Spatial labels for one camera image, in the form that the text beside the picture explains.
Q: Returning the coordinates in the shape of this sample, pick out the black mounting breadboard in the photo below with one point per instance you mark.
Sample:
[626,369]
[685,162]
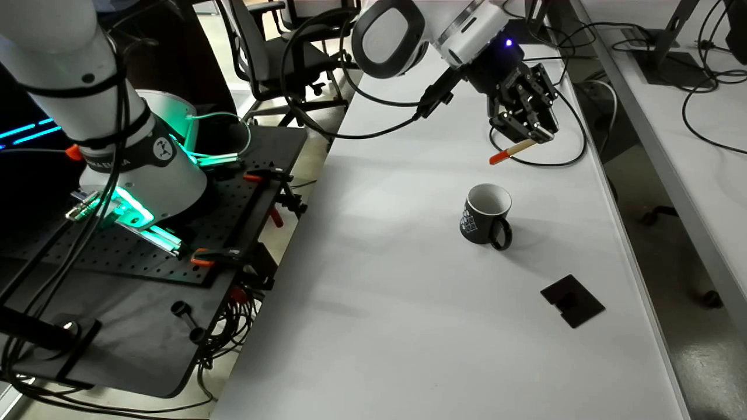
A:
[138,319]

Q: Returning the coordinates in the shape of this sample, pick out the black square patch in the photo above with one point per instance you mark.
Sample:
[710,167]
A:
[573,302]

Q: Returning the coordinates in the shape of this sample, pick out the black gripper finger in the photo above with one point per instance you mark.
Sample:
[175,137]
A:
[545,123]
[511,124]

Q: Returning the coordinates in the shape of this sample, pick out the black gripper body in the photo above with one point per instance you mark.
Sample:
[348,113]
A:
[510,85]

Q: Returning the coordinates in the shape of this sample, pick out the orange and beige pen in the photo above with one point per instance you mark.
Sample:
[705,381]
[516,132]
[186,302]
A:
[510,153]

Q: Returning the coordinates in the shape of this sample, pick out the monitor stand with base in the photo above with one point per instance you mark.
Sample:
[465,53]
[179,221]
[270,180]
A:
[660,60]

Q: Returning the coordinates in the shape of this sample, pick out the black mug white inside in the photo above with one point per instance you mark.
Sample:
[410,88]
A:
[486,216]

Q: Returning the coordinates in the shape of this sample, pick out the black office chair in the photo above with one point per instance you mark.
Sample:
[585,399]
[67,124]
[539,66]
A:
[271,66]

